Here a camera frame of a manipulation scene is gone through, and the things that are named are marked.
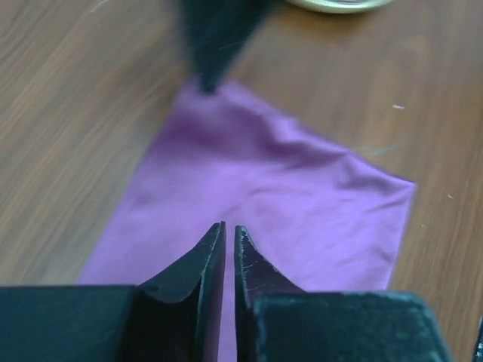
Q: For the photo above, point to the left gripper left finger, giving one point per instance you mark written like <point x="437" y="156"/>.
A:
<point x="175" y="315"/>

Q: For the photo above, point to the purple cloth napkin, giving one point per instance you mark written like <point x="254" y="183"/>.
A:
<point x="326" y="219"/>

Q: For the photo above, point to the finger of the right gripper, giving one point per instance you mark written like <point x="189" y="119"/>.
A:
<point x="216" y="31"/>

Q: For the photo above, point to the blue striped white plate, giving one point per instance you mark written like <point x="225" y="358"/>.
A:
<point x="340" y="6"/>

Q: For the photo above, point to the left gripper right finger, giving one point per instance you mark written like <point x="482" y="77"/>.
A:
<point x="254" y="275"/>

